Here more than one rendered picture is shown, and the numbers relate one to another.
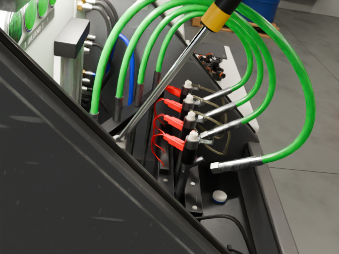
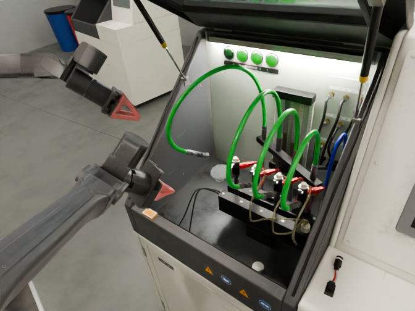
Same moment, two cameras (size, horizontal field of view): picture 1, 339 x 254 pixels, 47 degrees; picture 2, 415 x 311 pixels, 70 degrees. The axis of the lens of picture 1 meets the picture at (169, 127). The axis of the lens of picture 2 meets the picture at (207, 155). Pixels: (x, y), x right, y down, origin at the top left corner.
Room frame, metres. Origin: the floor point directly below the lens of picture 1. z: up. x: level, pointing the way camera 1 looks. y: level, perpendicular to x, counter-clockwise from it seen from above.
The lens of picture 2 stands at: (1.18, -0.66, 1.76)
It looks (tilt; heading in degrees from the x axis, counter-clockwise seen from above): 37 degrees down; 137
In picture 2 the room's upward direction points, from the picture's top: 6 degrees counter-clockwise
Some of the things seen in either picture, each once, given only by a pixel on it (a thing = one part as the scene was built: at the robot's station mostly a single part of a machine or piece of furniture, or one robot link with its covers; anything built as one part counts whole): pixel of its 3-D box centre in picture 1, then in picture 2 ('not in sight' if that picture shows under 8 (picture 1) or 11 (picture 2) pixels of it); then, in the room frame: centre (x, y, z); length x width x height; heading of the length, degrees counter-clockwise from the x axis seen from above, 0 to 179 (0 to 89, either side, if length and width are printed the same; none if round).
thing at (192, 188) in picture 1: (173, 184); (265, 219); (0.79, -0.04, 0.91); 0.34 x 0.10 x 0.15; 6
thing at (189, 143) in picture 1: (188, 179); (234, 184); (0.67, -0.06, 1.03); 0.05 x 0.03 x 0.21; 96
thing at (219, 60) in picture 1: (213, 63); not in sight; (1.41, -0.12, 1.01); 0.23 x 0.11 x 0.06; 6
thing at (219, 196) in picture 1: (219, 196); (257, 267); (0.85, -0.18, 0.84); 0.04 x 0.04 x 0.01
